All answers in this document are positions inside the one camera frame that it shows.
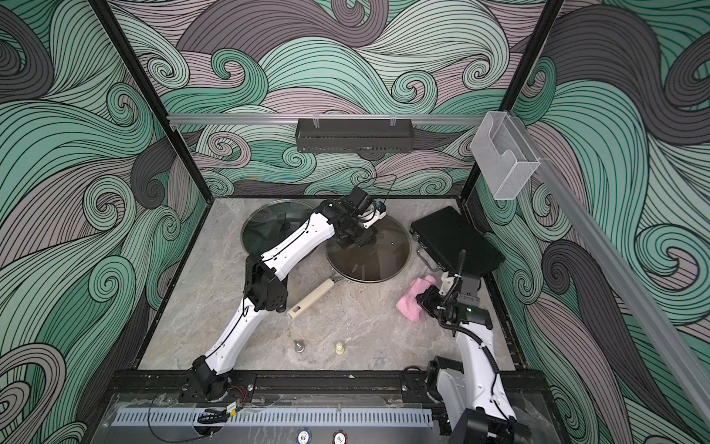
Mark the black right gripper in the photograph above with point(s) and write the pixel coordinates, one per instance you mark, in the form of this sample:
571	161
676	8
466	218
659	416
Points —
426	299

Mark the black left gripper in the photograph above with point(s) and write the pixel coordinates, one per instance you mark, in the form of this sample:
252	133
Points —
369	235

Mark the pink cloth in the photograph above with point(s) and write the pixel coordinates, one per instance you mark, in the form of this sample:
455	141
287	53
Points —
408	305

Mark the glass pot lid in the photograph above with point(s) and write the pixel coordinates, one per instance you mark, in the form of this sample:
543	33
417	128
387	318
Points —
383	257

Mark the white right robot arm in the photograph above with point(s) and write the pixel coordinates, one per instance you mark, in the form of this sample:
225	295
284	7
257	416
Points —
473	394

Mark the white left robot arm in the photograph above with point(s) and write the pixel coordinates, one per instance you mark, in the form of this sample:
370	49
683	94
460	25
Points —
265	290

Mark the black frying pan with lid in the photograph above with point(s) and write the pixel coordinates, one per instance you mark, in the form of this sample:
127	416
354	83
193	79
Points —
272	224

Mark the black ribbed carrying case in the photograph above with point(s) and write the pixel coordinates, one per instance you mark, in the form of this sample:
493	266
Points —
455	244

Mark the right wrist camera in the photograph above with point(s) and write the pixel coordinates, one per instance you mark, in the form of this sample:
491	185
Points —
448	282

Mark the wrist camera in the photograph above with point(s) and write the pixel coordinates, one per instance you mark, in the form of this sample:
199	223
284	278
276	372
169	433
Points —
375	213
448	282

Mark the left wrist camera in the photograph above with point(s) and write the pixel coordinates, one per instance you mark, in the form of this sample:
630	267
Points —
375	213

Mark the brown wok with wooden handle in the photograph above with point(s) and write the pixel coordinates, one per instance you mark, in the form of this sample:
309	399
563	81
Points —
315	295

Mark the black wall shelf tray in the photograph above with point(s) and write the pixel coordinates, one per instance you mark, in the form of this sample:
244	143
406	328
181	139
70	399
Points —
354	136

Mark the aluminium rail back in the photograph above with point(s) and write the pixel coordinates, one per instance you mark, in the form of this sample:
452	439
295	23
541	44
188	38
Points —
292	119

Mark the aluminium rail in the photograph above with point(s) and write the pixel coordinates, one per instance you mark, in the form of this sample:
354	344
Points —
292	119
676	353

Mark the white slotted cable duct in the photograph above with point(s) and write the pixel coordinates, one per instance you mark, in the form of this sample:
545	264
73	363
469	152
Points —
279	417

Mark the clear plastic wall bin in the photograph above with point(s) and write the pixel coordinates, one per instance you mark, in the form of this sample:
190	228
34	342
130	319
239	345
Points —
504	151

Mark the black frame post left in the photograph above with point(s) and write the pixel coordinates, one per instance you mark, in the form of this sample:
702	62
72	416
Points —
132	62

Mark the black frame post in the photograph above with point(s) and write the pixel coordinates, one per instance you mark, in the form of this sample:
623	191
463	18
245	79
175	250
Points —
132	62
531	53

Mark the black frame post right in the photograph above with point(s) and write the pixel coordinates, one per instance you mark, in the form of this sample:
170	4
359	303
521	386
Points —
531	53

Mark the aluminium rail right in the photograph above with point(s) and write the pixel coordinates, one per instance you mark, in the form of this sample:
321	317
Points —
676	353

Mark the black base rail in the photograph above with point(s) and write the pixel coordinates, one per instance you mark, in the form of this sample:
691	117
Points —
411	385

